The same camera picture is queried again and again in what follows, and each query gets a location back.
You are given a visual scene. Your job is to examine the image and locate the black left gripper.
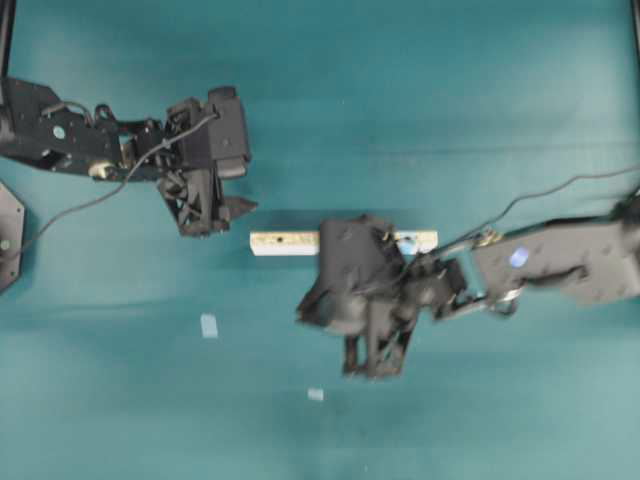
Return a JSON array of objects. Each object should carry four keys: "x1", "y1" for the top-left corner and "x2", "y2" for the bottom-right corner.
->
[{"x1": 157, "y1": 98, "x2": 258, "y2": 237}]

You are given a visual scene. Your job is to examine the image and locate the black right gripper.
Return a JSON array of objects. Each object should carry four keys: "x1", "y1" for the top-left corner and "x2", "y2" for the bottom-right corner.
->
[{"x1": 343, "y1": 254, "x2": 472, "y2": 379}]

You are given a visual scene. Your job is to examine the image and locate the white particle board plank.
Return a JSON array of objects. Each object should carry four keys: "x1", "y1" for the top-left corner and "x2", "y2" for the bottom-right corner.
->
[{"x1": 249, "y1": 229, "x2": 440, "y2": 257}]

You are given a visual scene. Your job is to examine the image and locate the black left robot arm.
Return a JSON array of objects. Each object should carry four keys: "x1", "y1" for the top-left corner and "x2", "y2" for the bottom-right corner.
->
[{"x1": 1, "y1": 77, "x2": 257, "y2": 237}]

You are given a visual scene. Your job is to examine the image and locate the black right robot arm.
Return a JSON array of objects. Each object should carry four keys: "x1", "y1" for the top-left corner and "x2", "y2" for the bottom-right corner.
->
[{"x1": 343, "y1": 194, "x2": 639, "y2": 378}]

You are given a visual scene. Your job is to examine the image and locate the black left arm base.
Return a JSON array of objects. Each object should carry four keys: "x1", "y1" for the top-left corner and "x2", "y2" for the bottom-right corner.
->
[{"x1": 0, "y1": 183, "x2": 26, "y2": 292}]

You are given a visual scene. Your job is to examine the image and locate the blue tape marker left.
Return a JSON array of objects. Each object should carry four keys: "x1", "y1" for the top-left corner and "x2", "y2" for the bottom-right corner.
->
[{"x1": 200, "y1": 313, "x2": 219, "y2": 339}]

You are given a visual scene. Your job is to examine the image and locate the blue tape marker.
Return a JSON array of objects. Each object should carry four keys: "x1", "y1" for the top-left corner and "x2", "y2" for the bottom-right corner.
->
[
  {"x1": 307, "y1": 388, "x2": 324, "y2": 402},
  {"x1": 200, "y1": 313, "x2": 219, "y2": 339}
]

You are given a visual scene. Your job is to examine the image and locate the blue tape marker centre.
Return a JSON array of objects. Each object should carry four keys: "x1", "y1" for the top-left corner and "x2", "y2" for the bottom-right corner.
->
[{"x1": 307, "y1": 388, "x2": 324, "y2": 402}]

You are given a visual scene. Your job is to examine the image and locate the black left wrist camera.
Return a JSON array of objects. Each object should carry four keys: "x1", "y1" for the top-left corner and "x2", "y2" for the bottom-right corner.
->
[{"x1": 208, "y1": 86, "x2": 251, "y2": 179}]

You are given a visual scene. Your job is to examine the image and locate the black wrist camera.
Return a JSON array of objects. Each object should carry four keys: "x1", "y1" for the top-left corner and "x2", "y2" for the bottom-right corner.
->
[
  {"x1": 208, "y1": 86, "x2": 251, "y2": 179},
  {"x1": 296, "y1": 215, "x2": 405, "y2": 336}
]

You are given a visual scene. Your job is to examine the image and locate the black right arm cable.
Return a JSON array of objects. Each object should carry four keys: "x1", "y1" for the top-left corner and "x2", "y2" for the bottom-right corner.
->
[{"x1": 434, "y1": 167, "x2": 640, "y2": 256}]

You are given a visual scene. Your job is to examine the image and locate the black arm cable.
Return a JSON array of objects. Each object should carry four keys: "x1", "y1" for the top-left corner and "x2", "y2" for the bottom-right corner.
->
[
  {"x1": 434, "y1": 167, "x2": 640, "y2": 256},
  {"x1": 0, "y1": 109, "x2": 221, "y2": 259}
]

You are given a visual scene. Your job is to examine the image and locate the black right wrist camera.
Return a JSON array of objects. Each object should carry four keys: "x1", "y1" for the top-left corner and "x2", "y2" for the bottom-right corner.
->
[{"x1": 296, "y1": 215, "x2": 405, "y2": 336}]

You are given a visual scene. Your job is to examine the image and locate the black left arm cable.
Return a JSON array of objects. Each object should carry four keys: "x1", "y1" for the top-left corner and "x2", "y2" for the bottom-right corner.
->
[{"x1": 0, "y1": 109, "x2": 221, "y2": 259}]

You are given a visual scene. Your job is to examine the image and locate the black frame post left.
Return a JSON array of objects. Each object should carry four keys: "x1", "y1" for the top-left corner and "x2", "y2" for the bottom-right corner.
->
[{"x1": 0, "y1": 0, "x2": 16, "y2": 77}]

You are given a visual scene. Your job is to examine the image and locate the black frame post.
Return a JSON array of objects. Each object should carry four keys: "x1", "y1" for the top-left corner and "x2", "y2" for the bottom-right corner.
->
[
  {"x1": 629, "y1": 0, "x2": 640, "y2": 62},
  {"x1": 0, "y1": 0, "x2": 16, "y2": 77}
]

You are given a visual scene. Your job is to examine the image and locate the black frame post right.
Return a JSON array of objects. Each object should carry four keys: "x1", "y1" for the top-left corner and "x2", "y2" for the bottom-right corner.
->
[{"x1": 629, "y1": 0, "x2": 640, "y2": 62}]

